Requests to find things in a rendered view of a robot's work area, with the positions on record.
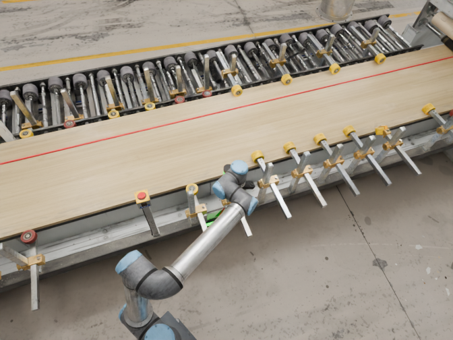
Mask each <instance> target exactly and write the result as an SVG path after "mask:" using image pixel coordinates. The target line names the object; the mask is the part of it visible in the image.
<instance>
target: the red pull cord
mask: <svg viewBox="0 0 453 340"><path fill-rule="evenodd" d="M449 58H453V56H452V57H447V58H443V59H438V60H435V61H430V62H427V63H421V64H418V65H412V66H409V67H404V68H400V69H395V70H392V71H389V72H384V73H380V74H375V75H372V76H367V77H363V78H358V79H355V80H349V81H346V82H341V83H337V84H333V85H329V86H324V87H321V88H315V89H312V90H307V91H303V92H298V93H295V94H290V95H286V96H281V97H278V98H273V99H269V100H266V101H261V102H257V103H252V104H249V105H243V106H240V107H235V108H232V109H227V110H224V111H218V112H215V113H209V114H206V115H201V116H197V117H192V118H189V119H184V120H181V121H175V122H172V123H167V124H164V125H158V126H155V127H149V128H146V129H143V130H138V131H134V132H130V133H126V134H121V135H118V136H112V137H109V138H103V139H100V140H95V141H92V142H87V143H83V144H78V145H75V146H70V147H66V148H61V149H58V150H52V151H49V152H44V153H40V154H36V155H32V156H29V157H24V158H20V159H15V160H12V161H6V162H3V163H0V165H3V164H7V163H12V162H15V161H20V160H24V159H29V158H32V157H37V156H40V155H44V154H49V153H52V152H57V151H61V150H66V149H69V148H75V147H78V146H83V145H87V144H91V143H95V142H100V141H103V140H108V139H112V138H117V137H120V136H126V135H129V134H134V133H138V132H142V131H146V130H151V129H154V128H159V127H162V126H166V125H171V124H174V123H180V122H183V121H188V120H192V119H197V118H200V117H205V116H209V115H213V114H217V113H222V112H225V111H231V110H234V109H239V108H243V107H248V106H251V105H256V104H260V103H264V102H268V101H273V100H276V99H280V98H285V97H288V96H293V95H297V94H302V93H305V92H311V91H314V90H319V89H323V88H327V87H331V86H336V85H339V84H344V83H348V82H353V81H356V80H362V79H365V78H370V77H374V76H378V75H382V74H387V73H390V72H395V71H398V70H402V69H407V68H410V67H416V66H419V65H424V64H428V63H433V62H436V61H441V60H445V59H449Z"/></svg>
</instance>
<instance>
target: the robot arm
mask: <svg viewBox="0 0 453 340"><path fill-rule="evenodd" d="M247 172H248V165H247V163H246V162H245V161H242V160H236V161H233V162H232V163H231V168H230V169H229V170H228V171H227V172H226V173H225V174H224V175H223V176H222V177H221V178H220V179H219V180H218V181H216V183H215V184H214V185H213V186H212V189H213V191H214V193H215V194H216V196H217V197H218V198H220V199H221V200H224V199H227V200H228V201H230V202H231V204H230V206H229V207H228V208H227V209H226V210H225V211H224V212H223V213H222V214H221V215H220V216H219V217H218V218H217V219H216V220H215V221H214V222H213V223H212V224H211V225H210V226H209V227H208V228H207V229H206V230H205V231H204V232H203V233H202V234H201V235H200V236H199V237H198V238H197V239H196V240H195V241H194V242H193V243H192V244H191V245H190V246H189V247H188V248H187V249H186V250H185V251H184V252H183V253H182V255H180V257H178V259H176V261H174V263H172V265H170V266H164V267H163V268H162V269H161V270H158V269H157V268H156V267H155V266H154V265H153V264H152V263H151V262H150V261H149V260H148V259H147V258H145V257H144V256H143V255H142V254H141V253H140V252H138V251H137V250H134V251H132V252H130V253H128V254H127V255H126V256H125V257H123V258H122V259H121V260H120V262H119V263H118V265H117V266H116V268H115V270H116V271H117V274H118V275H120V276H121V277H122V280H123V284H124V290H125V299H126V304H125V305H124V306H123V308H122V309H121V310H120V312H119V320H120V321H121V323H122V324H124V325H125V326H126V328H127V329H128V330H129V331H130V332H131V333H132V334H133V335H134V336H135V338H136V339H137V340H181V336H180V334H179V332H178V330H177V329H175V328H174V327H172V326H167V325H166V324H165V323H164V321H163V320H162V319H160V318H159V316H158V315H157V314H156V313H155V312H154V311H153V307H152V304H151V303H150V300H163V299H166V298H170V297H172V296H174V295H176V294H177V293H179V292H180V291H181V290H182V289H183V287H184V280H186V278H188V276H190V274H191V273H192V272H193V271H194V270H195V269H196V268H197V267H198V265H199V264H200V263H201V262H202V261H203V260H204V259H205V258H206V257H207V255H209V253H211V251H213V249H214V248H215V247H216V246H217V245H218V244H219V243H220V242H221V241H222V239H223V238H224V237H225V236H226V235H227V234H228V233H229V232H230V230H231V229H232V228H233V227H234V226H235V225H236V224H237V223H238V222H239V221H240V220H241V219H242V218H243V217H244V216H245V215H248V216H249V215H250V214H251V213H252V212H253V211H254V209H255V207H256V206H257V203H258V200H257V199H256V198H254V197H253V196H252V195H251V194H249V193H248V192H246V191H245V190H253V189H254V188H255V184H254V182H253V181H246V178H247Z"/></svg>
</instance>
